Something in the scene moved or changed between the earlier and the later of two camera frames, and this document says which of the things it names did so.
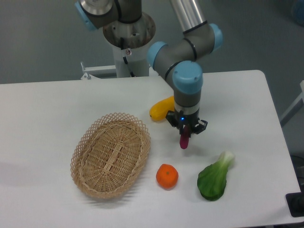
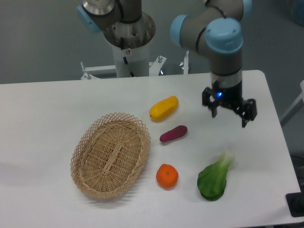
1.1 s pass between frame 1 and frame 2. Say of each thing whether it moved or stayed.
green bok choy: stayed
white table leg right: stayed
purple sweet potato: moved
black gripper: moved
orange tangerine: stayed
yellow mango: stayed
